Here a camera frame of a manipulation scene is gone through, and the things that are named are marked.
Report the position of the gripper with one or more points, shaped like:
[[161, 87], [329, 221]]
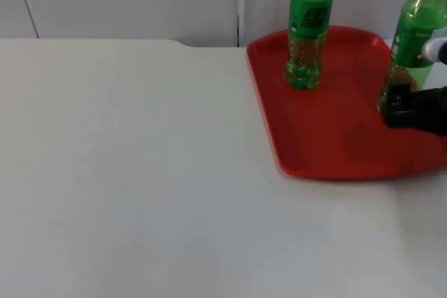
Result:
[[433, 109]]

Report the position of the red tray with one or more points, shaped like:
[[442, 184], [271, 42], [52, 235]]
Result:
[[324, 130]]

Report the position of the green plastic bottle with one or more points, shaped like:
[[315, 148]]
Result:
[[309, 15], [415, 26]]

